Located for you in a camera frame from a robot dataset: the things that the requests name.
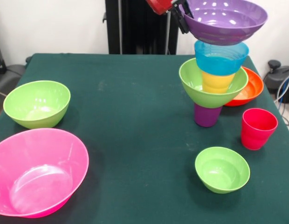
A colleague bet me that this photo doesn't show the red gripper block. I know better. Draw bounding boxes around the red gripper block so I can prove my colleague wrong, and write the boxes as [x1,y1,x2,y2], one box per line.
[145,0,194,35]

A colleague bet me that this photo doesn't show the orange-red plastic bowl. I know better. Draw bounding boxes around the orange-red plastic bowl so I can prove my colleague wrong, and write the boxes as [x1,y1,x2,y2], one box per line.
[223,66,264,107]

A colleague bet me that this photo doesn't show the small green plastic bowl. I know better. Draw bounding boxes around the small green plastic bowl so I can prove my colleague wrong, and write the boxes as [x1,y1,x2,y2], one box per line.
[194,146,251,194]

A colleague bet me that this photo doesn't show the purple plastic cup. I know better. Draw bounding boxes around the purple plastic cup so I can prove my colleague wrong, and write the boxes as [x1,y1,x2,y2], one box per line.
[193,104,223,128]

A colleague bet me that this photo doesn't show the tangle of cables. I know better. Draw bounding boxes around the tangle of cables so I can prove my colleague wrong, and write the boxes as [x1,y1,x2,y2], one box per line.
[275,71,289,128]

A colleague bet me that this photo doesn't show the blue plastic bowl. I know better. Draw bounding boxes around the blue plastic bowl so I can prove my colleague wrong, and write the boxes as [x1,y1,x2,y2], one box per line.
[194,40,249,76]

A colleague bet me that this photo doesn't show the large pink plastic bowl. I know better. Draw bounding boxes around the large pink plastic bowl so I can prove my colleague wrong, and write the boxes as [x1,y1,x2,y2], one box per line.
[0,127,90,219]

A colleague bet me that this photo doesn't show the black chair base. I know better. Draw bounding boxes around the black chair base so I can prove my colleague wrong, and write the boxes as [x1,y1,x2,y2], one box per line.
[263,60,289,103]
[0,64,26,98]

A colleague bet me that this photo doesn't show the red plastic cup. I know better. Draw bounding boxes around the red plastic cup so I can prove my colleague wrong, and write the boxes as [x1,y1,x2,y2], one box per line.
[241,107,279,151]

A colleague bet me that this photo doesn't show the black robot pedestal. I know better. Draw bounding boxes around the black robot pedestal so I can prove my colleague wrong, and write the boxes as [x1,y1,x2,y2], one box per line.
[103,0,184,56]

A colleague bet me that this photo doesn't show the purple plastic bowl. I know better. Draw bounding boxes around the purple plastic bowl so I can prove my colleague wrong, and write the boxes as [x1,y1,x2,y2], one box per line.
[179,0,268,46]

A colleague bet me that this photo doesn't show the dark green tablecloth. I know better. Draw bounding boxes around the dark green tablecloth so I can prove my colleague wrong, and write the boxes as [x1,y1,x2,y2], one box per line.
[0,53,289,224]

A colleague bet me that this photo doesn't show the yellow plastic cup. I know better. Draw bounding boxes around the yellow plastic cup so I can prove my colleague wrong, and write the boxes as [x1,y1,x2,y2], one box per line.
[201,70,236,94]

